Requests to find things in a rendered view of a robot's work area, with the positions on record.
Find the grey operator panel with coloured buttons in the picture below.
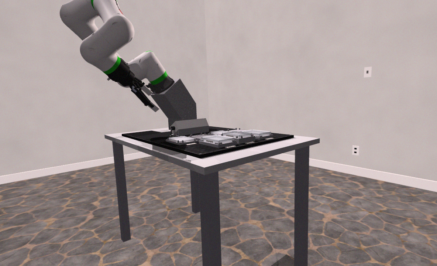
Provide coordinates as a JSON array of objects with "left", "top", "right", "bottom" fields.
[{"left": 170, "top": 118, "right": 209, "bottom": 137}]

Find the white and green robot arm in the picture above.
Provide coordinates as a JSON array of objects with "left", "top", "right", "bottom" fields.
[{"left": 59, "top": 0, "right": 174, "bottom": 93}]

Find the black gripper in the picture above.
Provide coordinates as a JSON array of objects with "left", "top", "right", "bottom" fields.
[{"left": 119, "top": 71, "right": 159, "bottom": 112}]

